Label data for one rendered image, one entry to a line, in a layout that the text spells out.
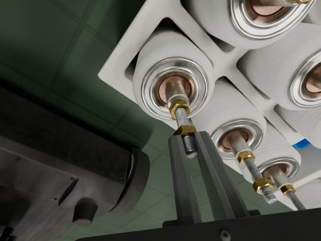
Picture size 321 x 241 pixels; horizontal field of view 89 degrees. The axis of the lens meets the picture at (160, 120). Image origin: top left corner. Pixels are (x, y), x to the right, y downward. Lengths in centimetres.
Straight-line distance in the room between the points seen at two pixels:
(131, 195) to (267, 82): 39
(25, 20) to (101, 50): 16
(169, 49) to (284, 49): 14
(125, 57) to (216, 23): 13
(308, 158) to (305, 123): 27
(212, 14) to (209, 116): 12
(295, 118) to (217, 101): 15
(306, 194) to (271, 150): 30
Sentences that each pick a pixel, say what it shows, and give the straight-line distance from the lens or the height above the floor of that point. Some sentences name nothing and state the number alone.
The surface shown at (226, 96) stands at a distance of 26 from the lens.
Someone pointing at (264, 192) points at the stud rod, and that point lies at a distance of 21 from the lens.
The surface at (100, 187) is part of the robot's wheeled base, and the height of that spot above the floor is 19.
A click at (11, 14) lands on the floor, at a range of 51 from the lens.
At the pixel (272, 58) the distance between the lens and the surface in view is 25.
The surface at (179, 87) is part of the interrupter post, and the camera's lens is 17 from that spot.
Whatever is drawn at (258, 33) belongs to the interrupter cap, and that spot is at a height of 25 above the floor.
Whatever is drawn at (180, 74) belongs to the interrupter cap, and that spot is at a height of 25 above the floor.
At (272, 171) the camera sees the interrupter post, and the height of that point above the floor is 26.
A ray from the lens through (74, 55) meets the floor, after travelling 47.
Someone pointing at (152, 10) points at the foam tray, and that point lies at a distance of 24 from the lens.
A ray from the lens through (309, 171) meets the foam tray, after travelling 58.
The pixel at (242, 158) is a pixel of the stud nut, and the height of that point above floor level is 29.
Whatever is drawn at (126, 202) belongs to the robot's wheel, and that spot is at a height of 19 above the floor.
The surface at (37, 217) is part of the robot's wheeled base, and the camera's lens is 69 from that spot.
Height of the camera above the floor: 42
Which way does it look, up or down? 54 degrees down
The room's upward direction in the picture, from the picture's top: 175 degrees clockwise
